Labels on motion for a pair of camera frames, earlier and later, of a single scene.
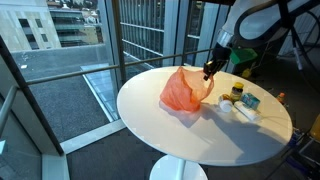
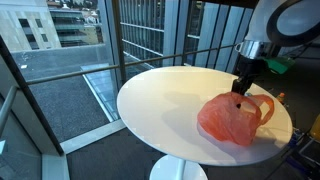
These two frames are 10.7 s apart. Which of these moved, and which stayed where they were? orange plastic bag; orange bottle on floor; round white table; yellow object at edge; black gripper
Moved: black gripper; orange plastic bag
Stayed: orange bottle on floor; round white table; yellow object at edge
